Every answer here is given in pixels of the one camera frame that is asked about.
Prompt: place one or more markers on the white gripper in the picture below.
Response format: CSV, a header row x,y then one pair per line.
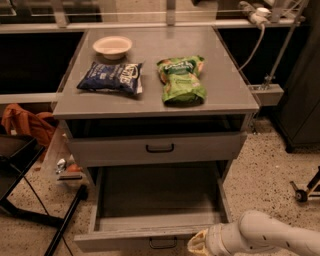
x,y
213,239

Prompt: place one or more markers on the grey drawer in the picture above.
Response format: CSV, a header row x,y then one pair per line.
x,y
138,150
155,205

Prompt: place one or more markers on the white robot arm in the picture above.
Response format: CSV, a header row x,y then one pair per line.
x,y
254,232

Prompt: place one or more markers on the grey top drawer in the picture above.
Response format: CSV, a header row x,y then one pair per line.
x,y
138,150

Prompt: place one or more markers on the grey drawer cabinet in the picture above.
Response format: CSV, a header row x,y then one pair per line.
x,y
228,107

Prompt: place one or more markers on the black caster wheel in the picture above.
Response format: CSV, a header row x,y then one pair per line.
x,y
312,189

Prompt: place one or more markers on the clear plastic trash bag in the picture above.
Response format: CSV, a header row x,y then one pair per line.
x,y
57,160

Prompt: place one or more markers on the dark cabinet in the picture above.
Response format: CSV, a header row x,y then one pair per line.
x,y
297,116

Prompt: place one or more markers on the green snack bag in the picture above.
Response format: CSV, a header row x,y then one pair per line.
x,y
180,77

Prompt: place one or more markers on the blue chip bag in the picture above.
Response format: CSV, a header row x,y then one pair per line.
x,y
120,77

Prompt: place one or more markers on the white paper bowl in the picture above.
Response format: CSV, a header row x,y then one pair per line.
x,y
112,47

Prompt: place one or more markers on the orange cloth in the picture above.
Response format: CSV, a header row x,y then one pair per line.
x,y
41,126

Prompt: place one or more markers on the white power strip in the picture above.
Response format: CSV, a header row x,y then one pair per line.
x,y
257,15

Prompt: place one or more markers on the grey metal bracket block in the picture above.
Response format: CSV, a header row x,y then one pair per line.
x,y
267,96

